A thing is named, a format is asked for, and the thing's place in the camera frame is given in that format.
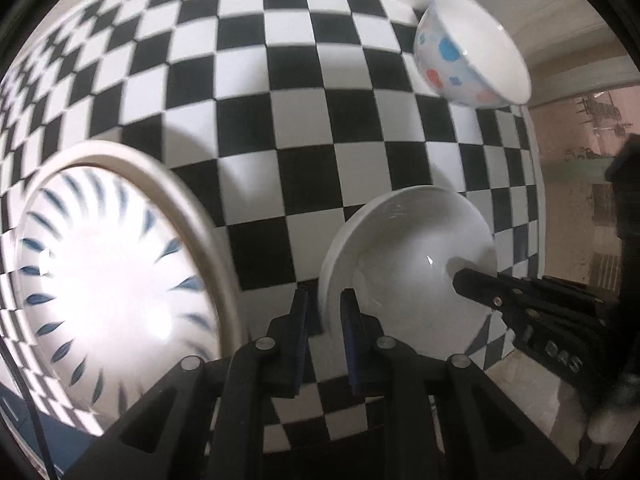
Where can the black white checkered cloth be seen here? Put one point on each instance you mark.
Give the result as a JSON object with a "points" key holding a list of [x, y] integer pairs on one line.
{"points": [[300, 110]]}

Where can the white plate grey floral print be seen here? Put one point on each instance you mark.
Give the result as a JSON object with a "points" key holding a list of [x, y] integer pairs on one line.
{"points": [[212, 260]]}

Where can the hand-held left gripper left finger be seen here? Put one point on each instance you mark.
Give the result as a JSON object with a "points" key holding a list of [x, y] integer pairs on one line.
{"points": [[300, 345]]}

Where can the white bowl coloured dots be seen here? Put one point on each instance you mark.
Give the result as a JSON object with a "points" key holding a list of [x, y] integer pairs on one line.
{"points": [[450, 60]]}

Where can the blue base cabinet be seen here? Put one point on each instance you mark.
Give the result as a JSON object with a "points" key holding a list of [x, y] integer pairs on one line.
{"points": [[60, 440]]}

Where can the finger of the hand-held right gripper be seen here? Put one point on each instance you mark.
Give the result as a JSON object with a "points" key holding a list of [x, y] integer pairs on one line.
{"points": [[480, 287]]}

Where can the glass sliding door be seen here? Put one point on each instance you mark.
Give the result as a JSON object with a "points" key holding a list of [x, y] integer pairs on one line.
{"points": [[565, 185]]}

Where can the white plate blue striped rim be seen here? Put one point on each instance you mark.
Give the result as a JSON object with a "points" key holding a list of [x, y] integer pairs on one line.
{"points": [[110, 310]]}

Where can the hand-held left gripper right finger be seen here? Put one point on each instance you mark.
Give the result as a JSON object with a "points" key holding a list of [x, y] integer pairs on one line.
{"points": [[350, 345]]}

